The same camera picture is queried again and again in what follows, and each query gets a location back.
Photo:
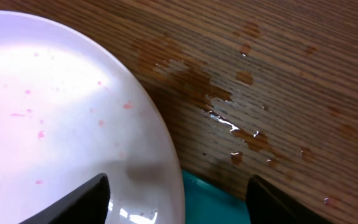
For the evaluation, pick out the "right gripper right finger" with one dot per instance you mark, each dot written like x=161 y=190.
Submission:
x=267 y=204

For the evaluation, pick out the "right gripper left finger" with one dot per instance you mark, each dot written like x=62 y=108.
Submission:
x=86 y=204

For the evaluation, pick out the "white plate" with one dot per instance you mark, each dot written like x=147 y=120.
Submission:
x=70 y=110

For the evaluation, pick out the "teal plastic serving tray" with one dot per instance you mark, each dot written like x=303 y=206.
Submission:
x=206 y=204

